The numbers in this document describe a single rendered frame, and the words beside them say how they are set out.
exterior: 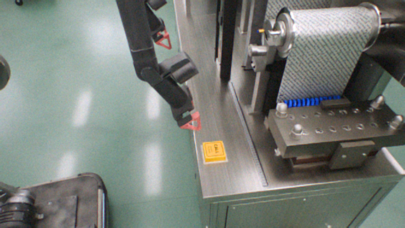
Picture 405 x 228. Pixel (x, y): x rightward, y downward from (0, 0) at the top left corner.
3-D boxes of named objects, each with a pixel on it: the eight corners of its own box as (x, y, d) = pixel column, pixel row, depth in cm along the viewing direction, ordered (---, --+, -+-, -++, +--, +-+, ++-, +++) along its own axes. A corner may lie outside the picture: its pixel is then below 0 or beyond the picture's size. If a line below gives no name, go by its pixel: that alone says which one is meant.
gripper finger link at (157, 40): (175, 38, 120) (163, 22, 113) (178, 46, 115) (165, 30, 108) (162, 47, 121) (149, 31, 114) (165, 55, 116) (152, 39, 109)
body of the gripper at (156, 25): (162, 20, 118) (152, 6, 113) (166, 30, 111) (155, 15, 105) (150, 28, 119) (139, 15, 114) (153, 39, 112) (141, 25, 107)
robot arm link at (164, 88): (146, 75, 73) (148, 87, 69) (166, 61, 72) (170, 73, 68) (160, 90, 78) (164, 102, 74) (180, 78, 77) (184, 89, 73)
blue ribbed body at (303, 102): (279, 105, 94) (281, 98, 92) (337, 100, 96) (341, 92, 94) (283, 112, 92) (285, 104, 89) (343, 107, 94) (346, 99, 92)
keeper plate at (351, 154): (327, 164, 88) (339, 142, 81) (356, 161, 89) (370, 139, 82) (331, 171, 86) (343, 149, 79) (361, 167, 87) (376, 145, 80)
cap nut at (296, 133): (287, 131, 82) (290, 121, 79) (298, 130, 83) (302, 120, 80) (291, 140, 80) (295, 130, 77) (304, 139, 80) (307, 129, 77)
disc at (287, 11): (270, 43, 93) (279, -1, 83) (272, 43, 93) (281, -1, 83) (285, 67, 82) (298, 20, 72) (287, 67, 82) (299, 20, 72)
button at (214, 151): (202, 146, 95) (202, 142, 93) (222, 145, 95) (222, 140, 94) (205, 163, 90) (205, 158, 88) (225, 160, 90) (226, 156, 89)
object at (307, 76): (276, 102, 94) (287, 55, 81) (340, 96, 96) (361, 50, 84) (276, 103, 94) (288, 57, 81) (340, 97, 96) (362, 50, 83)
